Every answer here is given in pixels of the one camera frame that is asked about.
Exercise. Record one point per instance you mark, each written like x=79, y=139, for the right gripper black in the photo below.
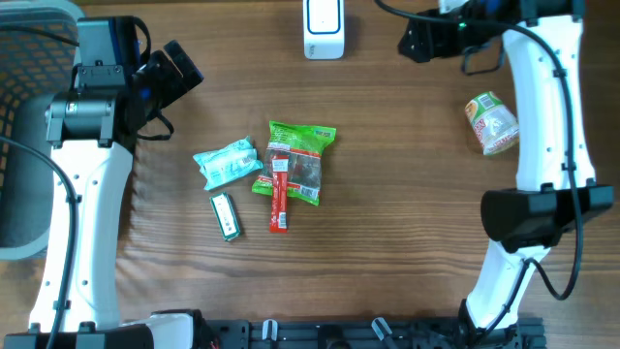
x=423, y=42

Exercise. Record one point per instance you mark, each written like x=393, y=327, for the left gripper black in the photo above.
x=177, y=84

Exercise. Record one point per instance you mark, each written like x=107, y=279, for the light blue tissue pack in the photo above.
x=225, y=165

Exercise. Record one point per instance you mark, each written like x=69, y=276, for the instant noodle cup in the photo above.
x=494, y=125

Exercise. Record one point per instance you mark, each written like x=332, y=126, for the green white gum box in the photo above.
x=226, y=216

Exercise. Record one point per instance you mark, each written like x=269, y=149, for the green snack bag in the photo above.
x=304, y=146

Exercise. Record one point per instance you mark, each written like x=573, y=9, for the red stick packet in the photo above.
x=278, y=218

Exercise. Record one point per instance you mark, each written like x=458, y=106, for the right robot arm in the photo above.
x=556, y=190

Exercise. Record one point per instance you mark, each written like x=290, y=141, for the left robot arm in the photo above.
x=118, y=85

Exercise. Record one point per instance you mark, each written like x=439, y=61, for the white barcode scanner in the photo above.
x=323, y=29

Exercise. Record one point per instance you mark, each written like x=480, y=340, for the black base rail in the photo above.
x=432, y=333

